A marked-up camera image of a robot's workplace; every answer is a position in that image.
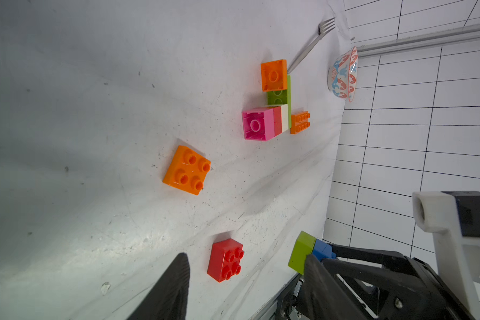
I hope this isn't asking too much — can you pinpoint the long lime green lego brick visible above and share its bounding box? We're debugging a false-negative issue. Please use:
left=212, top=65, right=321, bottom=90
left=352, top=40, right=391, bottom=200
left=267, top=75, right=292, bottom=129

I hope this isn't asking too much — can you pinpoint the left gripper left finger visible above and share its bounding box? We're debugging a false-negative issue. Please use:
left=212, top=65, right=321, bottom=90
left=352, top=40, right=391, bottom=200
left=128, top=253, right=190, bottom=320

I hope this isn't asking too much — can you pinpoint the silver fork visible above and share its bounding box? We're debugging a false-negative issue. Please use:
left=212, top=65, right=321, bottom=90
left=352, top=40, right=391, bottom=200
left=287, top=17, right=335, bottom=74

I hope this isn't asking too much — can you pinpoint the cream white lego brick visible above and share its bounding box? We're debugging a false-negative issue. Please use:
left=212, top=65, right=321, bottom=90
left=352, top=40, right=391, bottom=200
left=281, top=104, right=289, bottom=132

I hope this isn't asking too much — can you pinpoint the magenta lego brick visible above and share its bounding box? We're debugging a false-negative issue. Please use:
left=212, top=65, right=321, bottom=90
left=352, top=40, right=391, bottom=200
left=242, top=107, right=275, bottom=141

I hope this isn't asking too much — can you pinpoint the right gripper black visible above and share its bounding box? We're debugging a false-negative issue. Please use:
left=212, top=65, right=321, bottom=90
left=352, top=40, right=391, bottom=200
left=322, top=244, right=474, bottom=319

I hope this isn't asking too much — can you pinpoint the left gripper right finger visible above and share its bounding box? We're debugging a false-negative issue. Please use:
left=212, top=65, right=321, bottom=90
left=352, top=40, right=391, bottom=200
left=299, top=255, right=367, bottom=319

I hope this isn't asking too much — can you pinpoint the long orange lego brick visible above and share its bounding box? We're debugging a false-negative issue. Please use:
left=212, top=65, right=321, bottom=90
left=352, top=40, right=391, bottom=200
left=290, top=111, right=311, bottom=135

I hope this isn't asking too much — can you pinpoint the blue lego brick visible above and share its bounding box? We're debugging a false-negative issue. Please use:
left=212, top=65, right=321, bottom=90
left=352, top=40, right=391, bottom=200
left=312, top=239, right=337, bottom=261

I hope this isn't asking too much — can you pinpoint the red lego brick left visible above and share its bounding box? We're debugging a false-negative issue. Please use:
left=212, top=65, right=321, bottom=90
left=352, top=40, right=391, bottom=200
left=207, top=239, right=245, bottom=283

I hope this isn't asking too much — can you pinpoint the small orange lego brick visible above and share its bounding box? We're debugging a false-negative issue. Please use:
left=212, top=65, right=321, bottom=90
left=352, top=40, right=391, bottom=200
left=261, top=59, right=287, bottom=92
left=163, top=145, right=211, bottom=195

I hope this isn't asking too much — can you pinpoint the small lime green lego brick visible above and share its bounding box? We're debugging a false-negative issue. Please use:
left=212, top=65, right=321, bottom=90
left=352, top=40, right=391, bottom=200
left=288, top=231, right=317, bottom=275

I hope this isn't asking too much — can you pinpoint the patterned small bowl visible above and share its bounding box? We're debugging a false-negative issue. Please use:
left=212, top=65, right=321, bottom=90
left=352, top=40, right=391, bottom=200
left=327, top=47, right=359, bottom=102

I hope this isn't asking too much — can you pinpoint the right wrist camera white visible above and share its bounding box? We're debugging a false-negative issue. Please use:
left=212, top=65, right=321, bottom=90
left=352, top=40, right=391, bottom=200
left=412, top=191, right=480, bottom=319

